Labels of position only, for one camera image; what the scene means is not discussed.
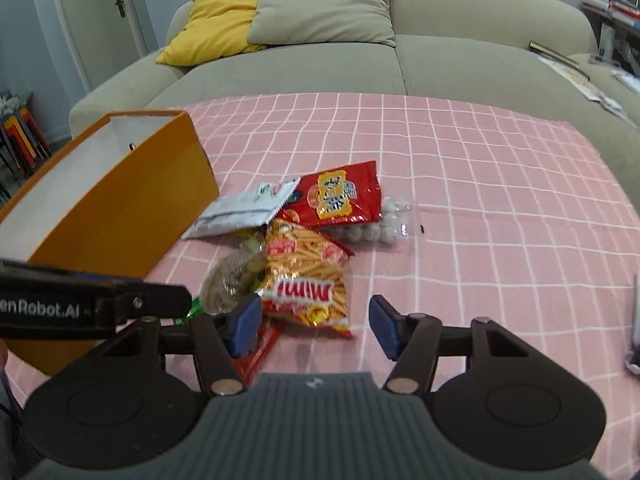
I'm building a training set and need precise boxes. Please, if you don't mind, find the red cartoon snack packet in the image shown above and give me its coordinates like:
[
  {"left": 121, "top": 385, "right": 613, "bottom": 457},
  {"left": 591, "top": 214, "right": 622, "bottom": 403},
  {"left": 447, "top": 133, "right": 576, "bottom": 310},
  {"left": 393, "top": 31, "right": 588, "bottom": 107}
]
[{"left": 277, "top": 160, "right": 383, "bottom": 229}]

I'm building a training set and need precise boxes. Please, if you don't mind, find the shelf of books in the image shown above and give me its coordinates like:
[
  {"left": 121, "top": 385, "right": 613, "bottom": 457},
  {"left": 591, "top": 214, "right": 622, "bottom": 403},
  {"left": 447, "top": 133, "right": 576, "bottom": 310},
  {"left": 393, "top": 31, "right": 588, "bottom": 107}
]
[{"left": 580, "top": 0, "right": 640, "bottom": 69}]

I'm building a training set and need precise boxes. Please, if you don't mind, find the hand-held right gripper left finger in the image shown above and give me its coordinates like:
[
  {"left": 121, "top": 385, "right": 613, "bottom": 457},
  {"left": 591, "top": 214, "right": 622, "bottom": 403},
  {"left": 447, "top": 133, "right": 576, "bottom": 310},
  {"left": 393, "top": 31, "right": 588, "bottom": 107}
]
[{"left": 102, "top": 294, "right": 263, "bottom": 396}]

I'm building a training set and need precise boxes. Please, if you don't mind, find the pile of magazines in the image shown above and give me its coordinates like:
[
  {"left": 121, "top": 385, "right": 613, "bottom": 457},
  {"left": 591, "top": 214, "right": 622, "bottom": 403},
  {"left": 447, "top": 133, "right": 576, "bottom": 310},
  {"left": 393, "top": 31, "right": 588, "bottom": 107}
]
[{"left": 537, "top": 55, "right": 627, "bottom": 112}]

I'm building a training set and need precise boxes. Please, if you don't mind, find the white object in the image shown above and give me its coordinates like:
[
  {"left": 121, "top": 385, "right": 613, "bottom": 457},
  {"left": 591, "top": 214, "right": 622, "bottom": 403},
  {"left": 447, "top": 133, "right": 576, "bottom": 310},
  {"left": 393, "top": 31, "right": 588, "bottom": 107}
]
[{"left": 622, "top": 272, "right": 640, "bottom": 377}]

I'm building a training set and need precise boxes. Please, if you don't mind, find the pink checked tablecloth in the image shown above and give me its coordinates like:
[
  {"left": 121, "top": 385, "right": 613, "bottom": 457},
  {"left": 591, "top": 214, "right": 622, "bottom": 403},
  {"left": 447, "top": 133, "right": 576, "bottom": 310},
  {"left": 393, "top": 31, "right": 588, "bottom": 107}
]
[{"left": 4, "top": 92, "right": 640, "bottom": 478}]

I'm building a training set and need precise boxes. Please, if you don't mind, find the yellow cushion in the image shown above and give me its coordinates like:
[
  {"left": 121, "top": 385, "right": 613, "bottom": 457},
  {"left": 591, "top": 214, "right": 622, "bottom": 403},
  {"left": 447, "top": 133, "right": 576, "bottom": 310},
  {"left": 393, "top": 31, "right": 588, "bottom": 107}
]
[{"left": 155, "top": 0, "right": 269, "bottom": 67}]

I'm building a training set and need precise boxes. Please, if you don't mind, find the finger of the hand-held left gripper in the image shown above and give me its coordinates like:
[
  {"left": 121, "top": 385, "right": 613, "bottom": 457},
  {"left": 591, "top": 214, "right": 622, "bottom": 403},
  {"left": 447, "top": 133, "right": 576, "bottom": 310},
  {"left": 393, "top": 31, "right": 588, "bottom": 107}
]
[{"left": 96, "top": 282, "right": 192, "bottom": 324}]

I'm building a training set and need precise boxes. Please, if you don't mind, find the long dark red packet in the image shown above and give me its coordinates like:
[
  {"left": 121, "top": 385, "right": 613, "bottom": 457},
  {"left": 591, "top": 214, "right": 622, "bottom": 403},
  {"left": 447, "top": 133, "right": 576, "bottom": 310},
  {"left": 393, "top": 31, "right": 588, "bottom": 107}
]
[{"left": 232, "top": 322, "right": 287, "bottom": 387}]

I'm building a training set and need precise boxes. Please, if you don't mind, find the red yellow fries snack packet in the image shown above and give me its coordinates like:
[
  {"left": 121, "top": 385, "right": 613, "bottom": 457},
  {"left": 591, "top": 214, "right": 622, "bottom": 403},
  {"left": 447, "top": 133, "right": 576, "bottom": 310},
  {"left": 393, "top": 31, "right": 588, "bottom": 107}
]
[{"left": 255, "top": 220, "right": 357, "bottom": 339}]

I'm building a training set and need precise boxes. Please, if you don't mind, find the clear bag of white balls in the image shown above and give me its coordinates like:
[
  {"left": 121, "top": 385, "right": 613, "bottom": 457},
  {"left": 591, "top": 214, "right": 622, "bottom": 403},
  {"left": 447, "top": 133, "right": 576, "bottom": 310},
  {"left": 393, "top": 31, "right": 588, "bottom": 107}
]
[{"left": 320, "top": 197, "right": 414, "bottom": 252}]

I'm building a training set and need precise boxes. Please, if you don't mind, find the orange cardboard box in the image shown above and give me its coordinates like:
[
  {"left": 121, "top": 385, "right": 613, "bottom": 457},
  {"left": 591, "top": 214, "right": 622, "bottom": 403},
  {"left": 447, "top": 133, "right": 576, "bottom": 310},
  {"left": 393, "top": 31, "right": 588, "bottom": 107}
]
[{"left": 0, "top": 110, "right": 221, "bottom": 377}]

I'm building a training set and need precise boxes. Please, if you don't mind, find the beige sofa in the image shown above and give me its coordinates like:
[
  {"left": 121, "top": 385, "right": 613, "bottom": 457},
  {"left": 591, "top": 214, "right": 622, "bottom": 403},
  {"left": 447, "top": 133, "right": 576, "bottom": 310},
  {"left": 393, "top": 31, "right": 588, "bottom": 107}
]
[{"left": 68, "top": 0, "right": 640, "bottom": 142}]

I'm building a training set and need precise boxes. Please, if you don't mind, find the white snack packet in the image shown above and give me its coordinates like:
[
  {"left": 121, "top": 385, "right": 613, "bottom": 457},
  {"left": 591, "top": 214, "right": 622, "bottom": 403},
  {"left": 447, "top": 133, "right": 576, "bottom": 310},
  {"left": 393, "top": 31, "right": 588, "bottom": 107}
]
[{"left": 181, "top": 177, "right": 301, "bottom": 241}]

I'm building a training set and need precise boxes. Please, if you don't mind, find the black book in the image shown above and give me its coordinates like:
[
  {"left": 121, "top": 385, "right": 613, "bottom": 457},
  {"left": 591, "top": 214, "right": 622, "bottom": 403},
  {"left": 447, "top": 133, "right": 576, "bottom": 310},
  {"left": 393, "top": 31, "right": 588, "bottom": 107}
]
[{"left": 529, "top": 40, "right": 582, "bottom": 69}]

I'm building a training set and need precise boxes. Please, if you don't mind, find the clear bag of brown snack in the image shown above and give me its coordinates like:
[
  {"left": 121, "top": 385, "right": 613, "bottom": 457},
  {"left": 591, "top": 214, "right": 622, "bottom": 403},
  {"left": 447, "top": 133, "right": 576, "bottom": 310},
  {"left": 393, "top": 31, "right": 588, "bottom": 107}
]
[{"left": 200, "top": 239, "right": 269, "bottom": 317}]

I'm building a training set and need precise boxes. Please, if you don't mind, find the beige cushion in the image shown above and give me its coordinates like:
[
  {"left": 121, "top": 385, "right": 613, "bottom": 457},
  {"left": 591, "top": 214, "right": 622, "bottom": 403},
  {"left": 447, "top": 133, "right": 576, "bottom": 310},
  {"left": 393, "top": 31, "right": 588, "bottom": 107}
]
[{"left": 246, "top": 0, "right": 398, "bottom": 49}]

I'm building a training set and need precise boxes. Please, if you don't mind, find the small green packet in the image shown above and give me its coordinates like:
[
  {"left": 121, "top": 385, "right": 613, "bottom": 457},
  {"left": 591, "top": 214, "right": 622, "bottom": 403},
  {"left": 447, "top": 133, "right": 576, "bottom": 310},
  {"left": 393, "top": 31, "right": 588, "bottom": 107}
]
[{"left": 172, "top": 297, "right": 207, "bottom": 324}]

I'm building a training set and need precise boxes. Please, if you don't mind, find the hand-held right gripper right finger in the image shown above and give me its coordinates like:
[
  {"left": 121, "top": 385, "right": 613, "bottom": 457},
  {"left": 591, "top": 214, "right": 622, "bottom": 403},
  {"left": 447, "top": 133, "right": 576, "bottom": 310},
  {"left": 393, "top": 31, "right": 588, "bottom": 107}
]
[{"left": 369, "top": 295, "right": 528, "bottom": 395}]

